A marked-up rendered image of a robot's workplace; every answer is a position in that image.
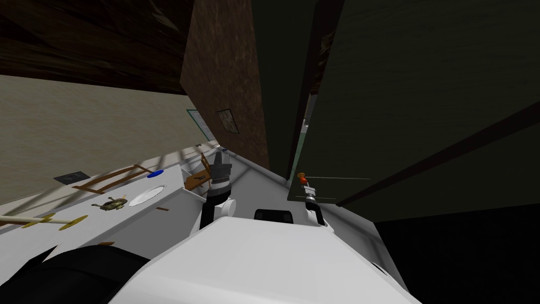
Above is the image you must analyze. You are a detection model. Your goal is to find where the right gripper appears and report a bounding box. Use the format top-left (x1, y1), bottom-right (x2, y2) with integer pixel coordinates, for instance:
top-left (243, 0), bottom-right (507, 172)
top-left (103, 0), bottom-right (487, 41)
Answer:
top-left (302, 183), bottom-right (318, 204)

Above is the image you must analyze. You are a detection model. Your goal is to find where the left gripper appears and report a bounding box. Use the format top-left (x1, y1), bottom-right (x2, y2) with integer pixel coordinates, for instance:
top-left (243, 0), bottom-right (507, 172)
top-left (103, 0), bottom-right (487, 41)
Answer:
top-left (209, 151), bottom-right (234, 185)

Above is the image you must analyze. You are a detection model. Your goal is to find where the brown wooden chair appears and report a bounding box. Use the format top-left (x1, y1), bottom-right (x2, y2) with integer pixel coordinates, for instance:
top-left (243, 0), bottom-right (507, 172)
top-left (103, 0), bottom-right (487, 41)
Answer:
top-left (184, 153), bottom-right (213, 196)
top-left (71, 164), bottom-right (155, 195)

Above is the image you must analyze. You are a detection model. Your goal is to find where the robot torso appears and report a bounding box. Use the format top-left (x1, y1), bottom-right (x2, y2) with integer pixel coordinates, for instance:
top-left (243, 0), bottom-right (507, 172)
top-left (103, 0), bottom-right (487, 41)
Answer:
top-left (109, 208), bottom-right (423, 304)

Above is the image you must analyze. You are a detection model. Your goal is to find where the white plate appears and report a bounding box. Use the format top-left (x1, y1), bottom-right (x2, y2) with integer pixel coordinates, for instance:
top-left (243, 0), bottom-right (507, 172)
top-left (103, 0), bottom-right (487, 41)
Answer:
top-left (128, 185), bottom-right (167, 207)

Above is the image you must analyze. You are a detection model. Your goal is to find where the olive brown figurine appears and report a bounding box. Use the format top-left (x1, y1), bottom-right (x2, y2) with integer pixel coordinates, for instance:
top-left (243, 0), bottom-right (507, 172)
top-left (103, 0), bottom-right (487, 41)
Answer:
top-left (91, 196), bottom-right (129, 212)

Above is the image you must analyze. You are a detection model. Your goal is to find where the white table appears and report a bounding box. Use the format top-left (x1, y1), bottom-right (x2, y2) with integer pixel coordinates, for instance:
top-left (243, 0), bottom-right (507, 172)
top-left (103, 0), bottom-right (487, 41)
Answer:
top-left (0, 164), bottom-right (208, 288)

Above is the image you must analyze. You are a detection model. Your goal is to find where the dark green door leaf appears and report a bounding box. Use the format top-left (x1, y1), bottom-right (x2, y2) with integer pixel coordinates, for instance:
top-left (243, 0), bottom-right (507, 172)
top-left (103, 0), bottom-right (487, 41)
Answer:
top-left (286, 0), bottom-right (540, 223)

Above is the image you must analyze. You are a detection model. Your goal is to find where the yellow disc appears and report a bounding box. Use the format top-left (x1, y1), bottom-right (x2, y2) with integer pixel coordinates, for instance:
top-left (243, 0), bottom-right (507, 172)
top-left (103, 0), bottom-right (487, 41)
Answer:
top-left (59, 214), bottom-right (89, 232)
top-left (21, 213), bottom-right (56, 229)

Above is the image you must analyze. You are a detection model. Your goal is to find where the dark framed wall picture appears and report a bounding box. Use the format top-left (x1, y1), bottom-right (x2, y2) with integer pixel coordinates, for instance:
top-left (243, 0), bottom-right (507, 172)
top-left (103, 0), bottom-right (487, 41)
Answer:
top-left (216, 108), bottom-right (240, 136)

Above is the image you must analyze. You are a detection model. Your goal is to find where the green framed wall picture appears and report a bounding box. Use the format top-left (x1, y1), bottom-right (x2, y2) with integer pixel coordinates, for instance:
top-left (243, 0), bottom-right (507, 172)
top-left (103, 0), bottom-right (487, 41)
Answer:
top-left (186, 109), bottom-right (217, 143)

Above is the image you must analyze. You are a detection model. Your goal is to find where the dark grey wall plate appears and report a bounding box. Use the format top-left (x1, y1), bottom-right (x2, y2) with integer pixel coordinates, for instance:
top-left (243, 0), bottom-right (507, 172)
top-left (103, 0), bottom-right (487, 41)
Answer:
top-left (53, 170), bottom-right (91, 186)

